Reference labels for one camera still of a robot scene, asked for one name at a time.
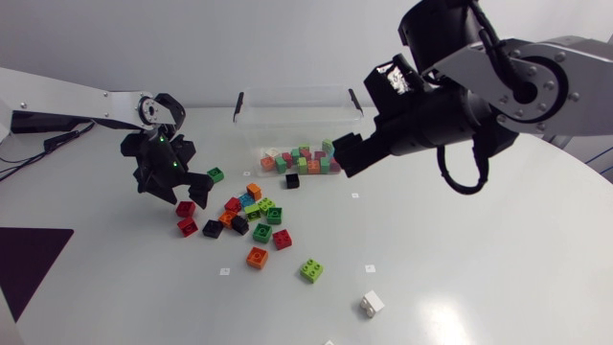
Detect pile of toy bricks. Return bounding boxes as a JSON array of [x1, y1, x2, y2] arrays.
[[282, 138, 342, 174]]

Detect clear plastic container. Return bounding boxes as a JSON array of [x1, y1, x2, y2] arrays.
[[233, 85, 365, 176]]

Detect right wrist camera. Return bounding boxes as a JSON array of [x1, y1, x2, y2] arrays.
[[363, 53, 424, 117]]

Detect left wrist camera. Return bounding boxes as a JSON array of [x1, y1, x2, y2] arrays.
[[169, 133, 197, 165]]

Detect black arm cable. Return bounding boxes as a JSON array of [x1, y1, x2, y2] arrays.
[[435, 138, 490, 196]]

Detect dark mat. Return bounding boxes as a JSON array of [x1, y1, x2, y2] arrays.
[[0, 227, 76, 323]]

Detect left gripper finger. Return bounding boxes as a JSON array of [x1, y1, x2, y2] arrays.
[[179, 172, 216, 210], [142, 183, 179, 207]]

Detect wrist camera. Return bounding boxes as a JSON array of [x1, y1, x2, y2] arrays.
[[169, 133, 197, 165], [363, 53, 424, 117]]

